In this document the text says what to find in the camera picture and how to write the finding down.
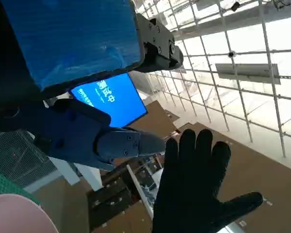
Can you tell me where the pink bowl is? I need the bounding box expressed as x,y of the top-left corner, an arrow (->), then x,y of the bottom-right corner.
0,194 -> 60,233

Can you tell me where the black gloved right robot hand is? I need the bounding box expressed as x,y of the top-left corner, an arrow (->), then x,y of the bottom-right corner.
152,128 -> 264,233

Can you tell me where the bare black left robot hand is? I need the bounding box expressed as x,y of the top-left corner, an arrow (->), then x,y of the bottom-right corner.
0,0 -> 184,172

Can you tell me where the green cutting mat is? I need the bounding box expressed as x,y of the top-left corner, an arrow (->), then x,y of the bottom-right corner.
0,166 -> 41,206

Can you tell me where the black shelf cabinet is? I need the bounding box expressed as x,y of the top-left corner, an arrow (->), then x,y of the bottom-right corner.
86,155 -> 163,232

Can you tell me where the blue screen monitor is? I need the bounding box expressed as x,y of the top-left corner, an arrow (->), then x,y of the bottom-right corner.
70,72 -> 148,128

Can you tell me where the white metal grid frame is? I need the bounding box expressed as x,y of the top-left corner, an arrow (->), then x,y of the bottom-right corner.
135,0 -> 291,158

